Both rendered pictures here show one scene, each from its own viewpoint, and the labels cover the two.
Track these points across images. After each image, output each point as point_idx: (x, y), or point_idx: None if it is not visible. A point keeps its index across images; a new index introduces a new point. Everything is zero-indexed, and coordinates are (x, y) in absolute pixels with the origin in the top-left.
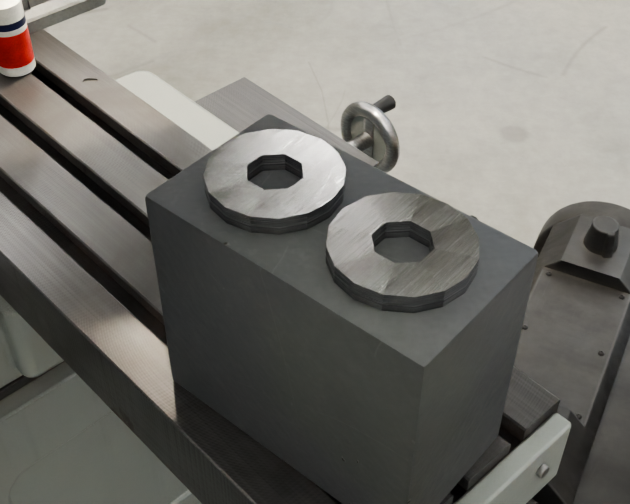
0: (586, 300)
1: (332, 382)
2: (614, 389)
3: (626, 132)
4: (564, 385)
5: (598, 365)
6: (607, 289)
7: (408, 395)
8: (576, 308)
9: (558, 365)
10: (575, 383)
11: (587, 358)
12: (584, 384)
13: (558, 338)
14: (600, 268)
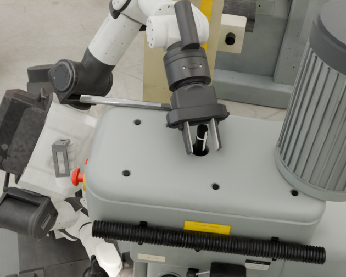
0: (53, 276)
1: None
2: (77, 260)
3: None
4: (87, 266)
5: (76, 263)
6: (45, 273)
7: None
8: (58, 276)
9: (82, 270)
10: (85, 265)
11: (74, 266)
12: (84, 262)
13: (72, 275)
14: (42, 275)
